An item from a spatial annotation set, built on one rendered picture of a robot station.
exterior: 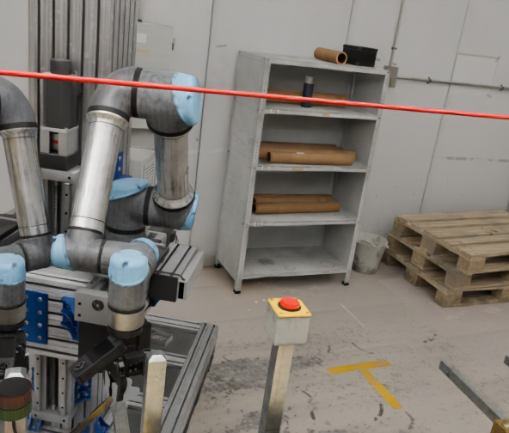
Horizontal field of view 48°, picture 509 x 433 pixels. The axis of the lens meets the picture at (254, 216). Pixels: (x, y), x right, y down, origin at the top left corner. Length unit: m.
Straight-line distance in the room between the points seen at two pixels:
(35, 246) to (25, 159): 0.21
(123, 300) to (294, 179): 3.17
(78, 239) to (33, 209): 0.27
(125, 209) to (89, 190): 0.38
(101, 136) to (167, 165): 0.23
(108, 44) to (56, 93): 0.21
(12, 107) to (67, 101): 0.30
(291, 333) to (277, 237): 3.20
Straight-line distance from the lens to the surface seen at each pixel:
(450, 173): 5.07
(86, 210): 1.27
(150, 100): 1.32
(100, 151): 1.30
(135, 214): 1.65
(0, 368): 1.42
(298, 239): 4.42
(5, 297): 1.39
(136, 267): 1.12
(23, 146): 1.51
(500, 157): 5.41
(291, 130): 4.10
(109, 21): 1.78
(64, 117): 1.77
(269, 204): 3.85
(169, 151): 1.44
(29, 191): 1.50
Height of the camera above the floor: 1.75
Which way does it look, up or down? 19 degrees down
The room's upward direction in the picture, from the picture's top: 8 degrees clockwise
